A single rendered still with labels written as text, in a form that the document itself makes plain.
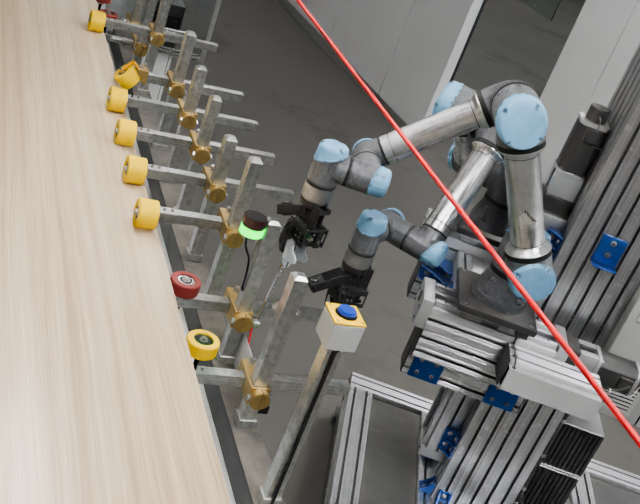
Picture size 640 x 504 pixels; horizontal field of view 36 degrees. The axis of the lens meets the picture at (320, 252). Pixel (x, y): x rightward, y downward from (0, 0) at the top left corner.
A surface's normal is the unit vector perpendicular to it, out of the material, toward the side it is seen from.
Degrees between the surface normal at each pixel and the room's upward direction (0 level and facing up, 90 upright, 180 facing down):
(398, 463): 0
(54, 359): 0
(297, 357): 0
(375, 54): 90
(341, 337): 90
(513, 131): 83
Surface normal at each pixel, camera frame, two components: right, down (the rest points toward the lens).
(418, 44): -0.87, -0.08
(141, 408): 0.33, -0.84
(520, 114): -0.06, 0.35
